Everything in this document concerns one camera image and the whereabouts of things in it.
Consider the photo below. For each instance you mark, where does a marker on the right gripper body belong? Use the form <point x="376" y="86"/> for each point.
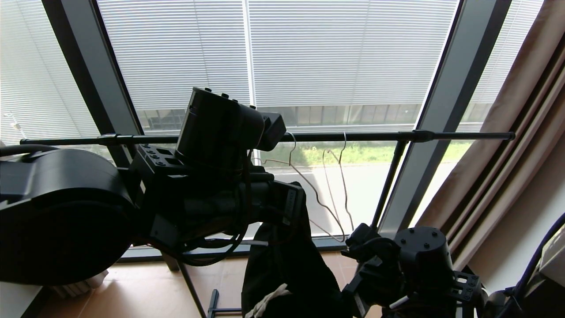
<point x="388" y="300"/>

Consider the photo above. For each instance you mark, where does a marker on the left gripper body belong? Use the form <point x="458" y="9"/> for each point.
<point x="256" y="207"/>

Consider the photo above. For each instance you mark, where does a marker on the pink clothes hanger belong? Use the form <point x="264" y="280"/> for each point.
<point x="343" y="185"/>
<point x="318" y="197"/>

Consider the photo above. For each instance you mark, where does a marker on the black knitted garment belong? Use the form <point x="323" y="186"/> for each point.
<point x="287" y="274"/>

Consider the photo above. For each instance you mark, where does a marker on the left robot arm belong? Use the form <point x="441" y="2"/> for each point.
<point x="66" y="212"/>

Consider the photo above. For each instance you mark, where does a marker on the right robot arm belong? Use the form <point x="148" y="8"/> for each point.
<point x="423" y="256"/>

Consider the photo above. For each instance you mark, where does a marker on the black clothes rack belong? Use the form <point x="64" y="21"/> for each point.
<point x="441" y="135"/>

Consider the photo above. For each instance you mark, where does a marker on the window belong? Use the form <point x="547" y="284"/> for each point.
<point x="331" y="53"/>

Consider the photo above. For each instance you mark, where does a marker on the beige curtain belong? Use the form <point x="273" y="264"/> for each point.
<point x="507" y="132"/>
<point x="79" y="285"/>

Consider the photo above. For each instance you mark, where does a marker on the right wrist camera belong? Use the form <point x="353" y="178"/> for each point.
<point x="366" y="243"/>

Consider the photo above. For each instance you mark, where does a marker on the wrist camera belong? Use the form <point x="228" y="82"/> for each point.
<point x="271" y="128"/>
<point x="366" y="243"/>

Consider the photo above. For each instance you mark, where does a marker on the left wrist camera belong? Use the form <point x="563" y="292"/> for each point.
<point x="271" y="128"/>

